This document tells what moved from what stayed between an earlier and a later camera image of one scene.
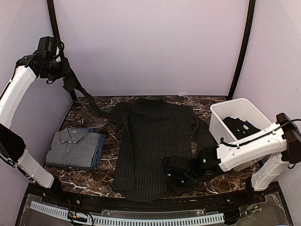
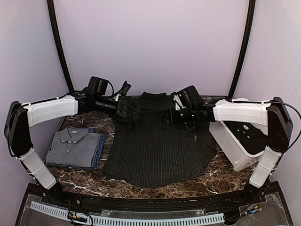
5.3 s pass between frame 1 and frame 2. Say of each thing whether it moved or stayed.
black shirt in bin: stayed
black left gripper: moved
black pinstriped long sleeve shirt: moved
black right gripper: moved
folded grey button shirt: stayed
